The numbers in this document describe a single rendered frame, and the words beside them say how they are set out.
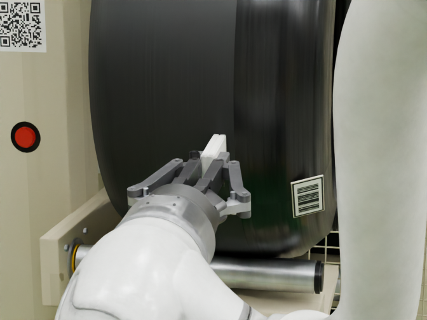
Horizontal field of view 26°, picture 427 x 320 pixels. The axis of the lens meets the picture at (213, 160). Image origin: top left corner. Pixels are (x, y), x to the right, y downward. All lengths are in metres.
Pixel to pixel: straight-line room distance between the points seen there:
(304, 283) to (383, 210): 0.66
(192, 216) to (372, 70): 0.34
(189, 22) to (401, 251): 0.53
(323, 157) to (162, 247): 0.43
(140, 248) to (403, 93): 0.28
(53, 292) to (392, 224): 0.76
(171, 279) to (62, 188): 0.66
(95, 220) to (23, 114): 0.19
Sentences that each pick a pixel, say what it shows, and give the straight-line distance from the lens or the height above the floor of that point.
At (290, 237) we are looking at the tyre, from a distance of 1.18.
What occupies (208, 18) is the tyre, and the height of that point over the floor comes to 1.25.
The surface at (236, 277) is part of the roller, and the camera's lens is 1.23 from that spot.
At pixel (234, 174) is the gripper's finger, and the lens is 0.96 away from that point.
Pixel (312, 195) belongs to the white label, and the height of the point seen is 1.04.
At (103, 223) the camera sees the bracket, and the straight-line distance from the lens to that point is 1.42.
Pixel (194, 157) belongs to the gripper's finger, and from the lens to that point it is 1.00.
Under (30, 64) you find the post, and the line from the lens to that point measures 1.33.
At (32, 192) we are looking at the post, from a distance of 1.37.
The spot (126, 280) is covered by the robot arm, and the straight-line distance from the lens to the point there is 0.69.
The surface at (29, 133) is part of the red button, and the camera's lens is 1.34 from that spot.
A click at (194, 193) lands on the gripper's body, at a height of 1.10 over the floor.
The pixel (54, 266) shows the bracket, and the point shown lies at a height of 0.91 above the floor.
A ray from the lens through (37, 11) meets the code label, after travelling 1.32.
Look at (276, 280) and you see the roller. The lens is 1.23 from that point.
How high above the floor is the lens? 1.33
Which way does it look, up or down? 13 degrees down
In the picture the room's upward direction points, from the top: straight up
